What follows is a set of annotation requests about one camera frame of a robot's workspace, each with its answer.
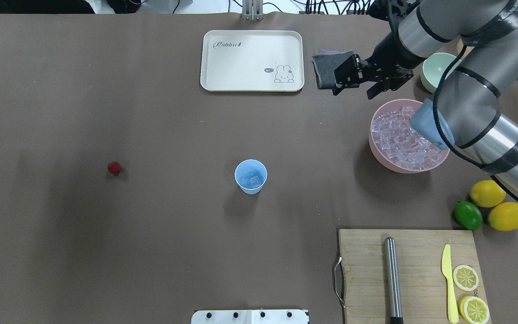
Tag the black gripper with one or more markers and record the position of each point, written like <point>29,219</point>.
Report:
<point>387,52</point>

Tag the ice cube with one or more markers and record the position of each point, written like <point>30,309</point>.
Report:
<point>256,181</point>

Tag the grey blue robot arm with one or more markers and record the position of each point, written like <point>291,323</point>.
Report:
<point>461,115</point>

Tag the clear ice cubes pile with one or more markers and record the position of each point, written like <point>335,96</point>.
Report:
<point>396,139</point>

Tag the light blue cup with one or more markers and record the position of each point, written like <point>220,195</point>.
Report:
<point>247,169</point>

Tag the pink bowl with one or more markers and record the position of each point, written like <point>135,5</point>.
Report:
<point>378,153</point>

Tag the light green bowl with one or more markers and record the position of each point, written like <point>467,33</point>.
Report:
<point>433,68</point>

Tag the grey folded cloth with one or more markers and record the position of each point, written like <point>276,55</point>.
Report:
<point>325,62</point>

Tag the cream rabbit tray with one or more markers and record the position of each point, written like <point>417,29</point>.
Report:
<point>252,61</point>

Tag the yellow lemon upper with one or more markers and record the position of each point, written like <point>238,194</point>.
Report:
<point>487,193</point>

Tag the yellow lemon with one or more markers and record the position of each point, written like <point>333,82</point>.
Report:
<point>487,193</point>
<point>504,216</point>

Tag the green lime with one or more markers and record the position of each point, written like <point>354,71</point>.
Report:
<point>468,215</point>

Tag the yellow lemon lower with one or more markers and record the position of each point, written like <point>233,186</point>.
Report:
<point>504,216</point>

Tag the yellow plastic knife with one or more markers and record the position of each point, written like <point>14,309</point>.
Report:
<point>446,269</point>

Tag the lemon slice lower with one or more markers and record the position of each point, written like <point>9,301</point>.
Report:
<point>466,278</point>

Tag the lemon slice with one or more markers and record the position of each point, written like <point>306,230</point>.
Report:
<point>474,310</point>
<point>466,278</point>

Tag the wooden cutting board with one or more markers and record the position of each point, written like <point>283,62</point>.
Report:
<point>363,263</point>

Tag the steel muddler black tip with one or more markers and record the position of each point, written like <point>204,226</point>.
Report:
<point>394,292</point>

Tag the lemon slice upper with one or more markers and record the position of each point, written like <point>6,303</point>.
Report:
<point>474,310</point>

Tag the red strawberry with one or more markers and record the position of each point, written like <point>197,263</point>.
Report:
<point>114,168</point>

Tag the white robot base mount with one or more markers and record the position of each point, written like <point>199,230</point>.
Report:
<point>258,316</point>

